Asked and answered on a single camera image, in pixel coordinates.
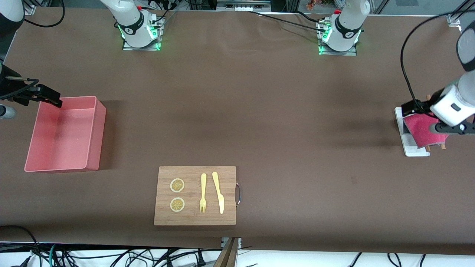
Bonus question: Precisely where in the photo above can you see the pink microfibre cloth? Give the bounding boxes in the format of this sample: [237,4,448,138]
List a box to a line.
[404,113,449,149]

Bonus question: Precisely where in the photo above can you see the white rack base tray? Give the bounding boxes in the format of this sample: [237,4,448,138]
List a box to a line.
[394,107,431,157]

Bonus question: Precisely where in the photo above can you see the pink plastic bin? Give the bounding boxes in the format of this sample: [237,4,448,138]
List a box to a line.
[24,96,107,173]

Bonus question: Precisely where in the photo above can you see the brown table cover mat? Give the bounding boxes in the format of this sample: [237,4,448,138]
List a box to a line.
[0,7,475,256]

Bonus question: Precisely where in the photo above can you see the yellow plastic fork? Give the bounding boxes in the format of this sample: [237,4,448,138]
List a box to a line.
[199,173,207,213]

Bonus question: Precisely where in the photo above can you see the wooden cutting board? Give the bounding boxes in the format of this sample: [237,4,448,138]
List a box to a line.
[154,166,242,226]

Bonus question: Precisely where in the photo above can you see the yellow plastic knife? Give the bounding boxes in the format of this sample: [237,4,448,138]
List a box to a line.
[212,171,225,214]

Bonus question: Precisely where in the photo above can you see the grey power strip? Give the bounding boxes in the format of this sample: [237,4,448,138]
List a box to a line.
[217,0,272,12]

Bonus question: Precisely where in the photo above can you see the wooden plank piece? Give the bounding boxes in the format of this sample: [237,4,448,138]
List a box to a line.
[213,237,240,267]

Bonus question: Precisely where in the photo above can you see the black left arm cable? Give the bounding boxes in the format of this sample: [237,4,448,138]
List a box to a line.
[400,11,475,112]

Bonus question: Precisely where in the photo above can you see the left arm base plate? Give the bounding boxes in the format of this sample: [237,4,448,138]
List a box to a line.
[318,20,358,56]

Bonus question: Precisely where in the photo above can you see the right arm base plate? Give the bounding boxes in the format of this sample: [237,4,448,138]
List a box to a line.
[122,15,163,52]

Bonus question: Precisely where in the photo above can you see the black looped cable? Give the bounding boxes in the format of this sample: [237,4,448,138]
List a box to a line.
[0,225,42,267]

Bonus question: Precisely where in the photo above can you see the black cable across table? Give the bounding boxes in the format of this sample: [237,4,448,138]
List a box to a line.
[248,10,328,33]

